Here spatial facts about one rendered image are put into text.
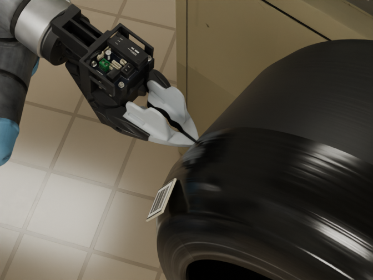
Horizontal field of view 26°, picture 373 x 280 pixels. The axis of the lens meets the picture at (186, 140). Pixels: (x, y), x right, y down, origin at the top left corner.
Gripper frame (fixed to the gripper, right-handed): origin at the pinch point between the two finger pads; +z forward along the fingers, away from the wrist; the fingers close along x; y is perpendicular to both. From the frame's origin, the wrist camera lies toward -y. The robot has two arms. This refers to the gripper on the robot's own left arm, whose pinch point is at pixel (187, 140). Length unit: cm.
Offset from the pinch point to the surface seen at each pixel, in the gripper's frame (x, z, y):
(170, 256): -11.4, 7.0, -3.5
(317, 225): -8.2, 19.0, 21.1
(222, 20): 51, -27, -56
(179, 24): 51, -38, -68
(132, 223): 25, -28, -127
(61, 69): 51, -80, -133
